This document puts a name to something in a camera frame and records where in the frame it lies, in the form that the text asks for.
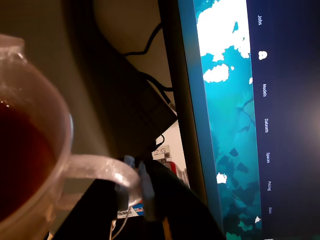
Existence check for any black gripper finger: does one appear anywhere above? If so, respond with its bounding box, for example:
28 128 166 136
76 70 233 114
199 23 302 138
138 159 226 240
51 154 137 240

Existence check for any translucent plastic kettle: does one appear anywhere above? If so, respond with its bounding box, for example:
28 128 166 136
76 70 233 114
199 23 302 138
0 33 144 240

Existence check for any red blue cardboard box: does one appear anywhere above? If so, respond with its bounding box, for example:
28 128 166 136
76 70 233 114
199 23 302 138
116 144 191 220

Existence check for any grey flat board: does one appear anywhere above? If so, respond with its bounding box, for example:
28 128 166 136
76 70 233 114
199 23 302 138
0 0 179 176

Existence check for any computer monitor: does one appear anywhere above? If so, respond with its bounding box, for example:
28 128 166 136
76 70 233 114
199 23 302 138
157 0 320 240

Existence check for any thin black cable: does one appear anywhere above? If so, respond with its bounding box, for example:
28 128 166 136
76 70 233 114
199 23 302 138
138 71 176 110

